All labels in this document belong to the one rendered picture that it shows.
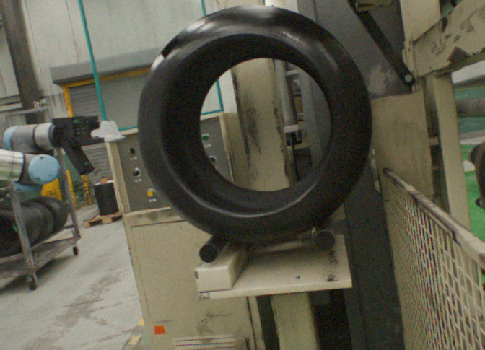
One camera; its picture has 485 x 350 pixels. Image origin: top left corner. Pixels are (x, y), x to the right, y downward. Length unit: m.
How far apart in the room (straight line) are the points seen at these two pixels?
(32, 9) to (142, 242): 10.21
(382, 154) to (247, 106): 0.43
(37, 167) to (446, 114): 1.10
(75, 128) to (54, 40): 10.15
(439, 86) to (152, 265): 1.34
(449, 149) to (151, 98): 0.82
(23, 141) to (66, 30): 10.00
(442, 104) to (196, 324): 1.34
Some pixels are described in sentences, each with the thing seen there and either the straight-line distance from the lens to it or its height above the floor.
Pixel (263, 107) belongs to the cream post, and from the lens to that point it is 1.26.
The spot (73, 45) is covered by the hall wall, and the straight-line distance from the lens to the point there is 11.08.
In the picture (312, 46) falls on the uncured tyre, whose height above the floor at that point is 1.33.
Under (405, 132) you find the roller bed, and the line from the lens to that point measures 1.20.
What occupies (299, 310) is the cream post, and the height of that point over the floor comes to 0.56.
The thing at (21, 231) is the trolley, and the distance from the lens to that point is 4.38.
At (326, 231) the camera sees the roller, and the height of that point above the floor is 0.92.
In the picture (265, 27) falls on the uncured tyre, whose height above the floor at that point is 1.39.
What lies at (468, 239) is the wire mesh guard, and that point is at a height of 1.00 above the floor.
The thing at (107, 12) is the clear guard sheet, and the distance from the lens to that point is 1.91.
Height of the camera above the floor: 1.18
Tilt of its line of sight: 5 degrees down
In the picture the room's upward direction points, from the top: 10 degrees counter-clockwise
